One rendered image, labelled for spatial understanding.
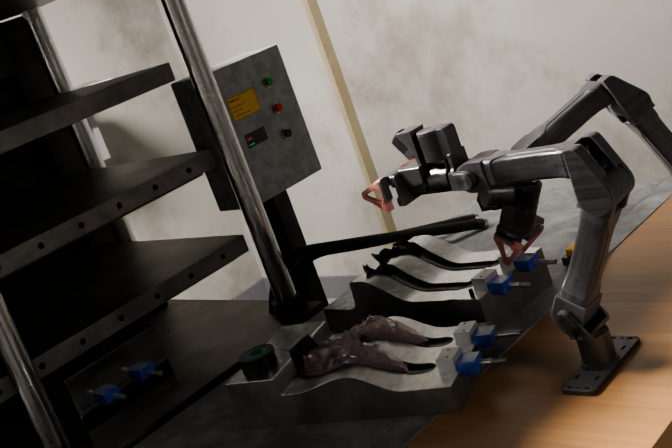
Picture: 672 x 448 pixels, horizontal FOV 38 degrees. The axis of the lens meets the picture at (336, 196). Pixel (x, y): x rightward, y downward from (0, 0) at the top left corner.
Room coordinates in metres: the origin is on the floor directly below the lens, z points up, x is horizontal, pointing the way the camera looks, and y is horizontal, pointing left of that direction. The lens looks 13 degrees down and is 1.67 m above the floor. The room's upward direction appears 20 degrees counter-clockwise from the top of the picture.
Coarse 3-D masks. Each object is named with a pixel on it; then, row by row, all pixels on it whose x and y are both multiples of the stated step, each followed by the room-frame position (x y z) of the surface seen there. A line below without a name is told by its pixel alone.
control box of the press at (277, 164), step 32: (224, 64) 2.86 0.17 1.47; (256, 64) 2.86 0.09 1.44; (192, 96) 2.79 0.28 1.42; (224, 96) 2.76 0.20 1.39; (256, 96) 2.83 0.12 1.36; (288, 96) 2.91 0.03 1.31; (192, 128) 2.83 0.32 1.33; (256, 128) 2.81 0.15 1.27; (288, 128) 2.88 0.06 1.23; (256, 160) 2.78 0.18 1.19; (288, 160) 2.86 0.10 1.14; (224, 192) 2.81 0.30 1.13; (288, 224) 2.86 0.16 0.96; (320, 288) 2.88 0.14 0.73
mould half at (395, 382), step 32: (288, 352) 1.99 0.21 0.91; (416, 352) 1.88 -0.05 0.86; (256, 384) 1.90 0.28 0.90; (288, 384) 1.91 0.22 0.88; (320, 384) 1.83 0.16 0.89; (352, 384) 1.79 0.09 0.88; (384, 384) 1.77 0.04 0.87; (416, 384) 1.74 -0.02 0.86; (448, 384) 1.70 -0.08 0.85; (256, 416) 1.92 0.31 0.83; (288, 416) 1.88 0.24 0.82; (320, 416) 1.84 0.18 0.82; (352, 416) 1.80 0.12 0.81; (384, 416) 1.77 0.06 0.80
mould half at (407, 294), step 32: (448, 256) 2.27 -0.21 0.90; (480, 256) 2.23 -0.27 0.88; (352, 288) 2.23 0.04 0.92; (384, 288) 2.16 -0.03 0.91; (512, 288) 2.04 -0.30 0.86; (544, 288) 2.11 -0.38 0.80; (352, 320) 2.26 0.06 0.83; (416, 320) 2.10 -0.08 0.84; (448, 320) 2.03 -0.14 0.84; (480, 320) 1.97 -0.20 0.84
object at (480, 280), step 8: (480, 272) 2.04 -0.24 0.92; (488, 272) 2.02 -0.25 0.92; (496, 272) 2.02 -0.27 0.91; (472, 280) 2.02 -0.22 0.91; (480, 280) 2.00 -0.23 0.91; (488, 280) 2.00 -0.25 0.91; (496, 280) 1.99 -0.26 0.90; (504, 280) 1.98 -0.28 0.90; (512, 280) 1.99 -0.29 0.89; (480, 288) 2.01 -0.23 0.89; (488, 288) 1.99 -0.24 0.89; (496, 288) 1.98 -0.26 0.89; (504, 288) 1.97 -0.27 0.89
